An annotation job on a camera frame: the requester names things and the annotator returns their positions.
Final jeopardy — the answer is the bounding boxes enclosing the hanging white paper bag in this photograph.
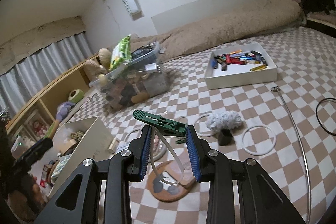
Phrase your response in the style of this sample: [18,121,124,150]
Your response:
[122,0,141,15]

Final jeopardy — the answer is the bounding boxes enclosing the green plastic clip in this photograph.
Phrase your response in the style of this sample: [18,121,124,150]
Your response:
[175,138,186,144]
[133,110,187,137]

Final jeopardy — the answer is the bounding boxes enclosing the clear plastic storage bin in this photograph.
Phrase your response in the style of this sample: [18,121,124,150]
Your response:
[89,42,170,111]

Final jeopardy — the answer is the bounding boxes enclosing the purple plush toy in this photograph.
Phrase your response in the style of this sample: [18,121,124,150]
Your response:
[56,101,75,122]

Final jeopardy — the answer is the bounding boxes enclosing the wooden shelf unit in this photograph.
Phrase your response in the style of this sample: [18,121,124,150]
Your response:
[6,61,91,136]

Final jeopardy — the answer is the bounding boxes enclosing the beige fluffy blanket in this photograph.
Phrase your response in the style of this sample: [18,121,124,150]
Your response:
[130,0,304,61]

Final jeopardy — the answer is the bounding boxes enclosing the round panda wooden coaster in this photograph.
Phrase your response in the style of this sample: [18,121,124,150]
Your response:
[146,171,196,202]

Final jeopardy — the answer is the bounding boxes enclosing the black cable loop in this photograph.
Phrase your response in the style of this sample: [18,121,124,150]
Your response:
[315,97,336,135]

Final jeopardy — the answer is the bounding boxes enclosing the white tray of lighters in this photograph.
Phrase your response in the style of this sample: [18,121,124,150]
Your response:
[205,42,277,89]

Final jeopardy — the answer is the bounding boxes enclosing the white plastic ring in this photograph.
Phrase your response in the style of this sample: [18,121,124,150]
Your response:
[193,114,219,138]
[123,127,144,147]
[241,126,277,156]

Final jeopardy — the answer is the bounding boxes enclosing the beige knitted plush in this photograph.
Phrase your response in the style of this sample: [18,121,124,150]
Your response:
[84,48,112,81]

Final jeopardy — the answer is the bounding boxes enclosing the white cardboard storage box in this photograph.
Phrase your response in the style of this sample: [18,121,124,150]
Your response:
[44,117,113,198]

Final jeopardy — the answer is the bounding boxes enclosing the small cream cosmetic box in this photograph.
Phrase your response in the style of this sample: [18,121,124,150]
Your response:
[108,138,120,154]

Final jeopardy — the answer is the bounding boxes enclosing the white tape roll with charms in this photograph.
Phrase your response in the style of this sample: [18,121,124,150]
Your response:
[153,135,167,161]

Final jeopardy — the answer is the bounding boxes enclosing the avocado plush toy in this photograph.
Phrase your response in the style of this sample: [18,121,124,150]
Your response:
[68,89,84,104]

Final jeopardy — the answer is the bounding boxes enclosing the green wet wipes pack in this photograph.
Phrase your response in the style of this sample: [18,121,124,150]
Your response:
[109,35,132,71]

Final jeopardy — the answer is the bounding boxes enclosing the metal back scratcher rod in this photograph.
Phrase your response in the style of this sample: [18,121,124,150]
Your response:
[270,86,312,223]

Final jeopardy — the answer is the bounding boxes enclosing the grey curtain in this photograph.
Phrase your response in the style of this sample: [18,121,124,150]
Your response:
[1,32,93,117]

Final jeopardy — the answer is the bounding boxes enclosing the small black cube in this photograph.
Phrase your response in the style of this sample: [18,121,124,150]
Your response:
[218,129,233,146]

